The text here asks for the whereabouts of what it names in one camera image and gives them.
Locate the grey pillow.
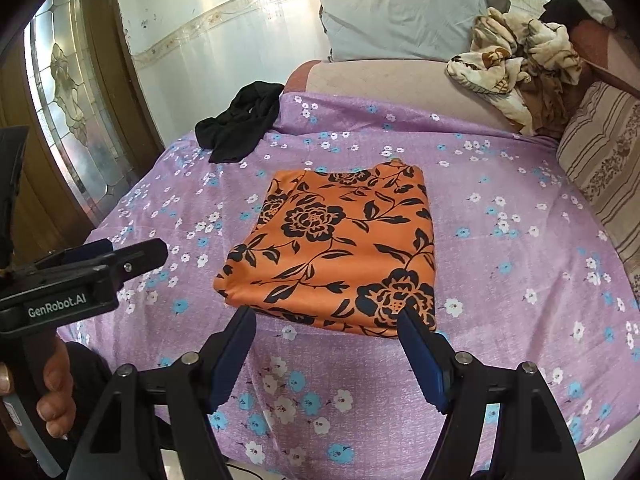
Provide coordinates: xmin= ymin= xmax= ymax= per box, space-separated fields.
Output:
xmin=319 ymin=0 xmax=487 ymax=62

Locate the brown wooden headboard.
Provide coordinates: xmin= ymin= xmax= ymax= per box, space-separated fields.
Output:
xmin=570 ymin=20 xmax=640 ymax=98

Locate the black small garment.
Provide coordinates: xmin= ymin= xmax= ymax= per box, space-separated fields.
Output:
xmin=194 ymin=81 xmax=284 ymax=164

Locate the person's left hand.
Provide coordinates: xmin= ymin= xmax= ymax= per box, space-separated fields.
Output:
xmin=1 ymin=336 xmax=76 ymax=454

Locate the beige mattress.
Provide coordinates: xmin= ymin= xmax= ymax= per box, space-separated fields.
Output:
xmin=284 ymin=60 xmax=516 ymax=132

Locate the black cloth on headboard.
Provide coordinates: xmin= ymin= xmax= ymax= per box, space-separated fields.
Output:
xmin=539 ymin=0 xmax=591 ymax=30

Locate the striped beige cushion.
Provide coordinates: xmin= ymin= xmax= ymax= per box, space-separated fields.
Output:
xmin=556 ymin=81 xmax=640 ymax=287

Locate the cream brown floral blanket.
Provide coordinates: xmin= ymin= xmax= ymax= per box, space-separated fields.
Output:
xmin=446 ymin=8 xmax=589 ymax=139

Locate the wooden stained glass door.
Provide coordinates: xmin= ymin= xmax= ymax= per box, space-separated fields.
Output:
xmin=1 ymin=0 xmax=163 ymax=263

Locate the orange black floral garment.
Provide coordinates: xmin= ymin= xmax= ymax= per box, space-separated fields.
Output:
xmin=214 ymin=158 xmax=436 ymax=338

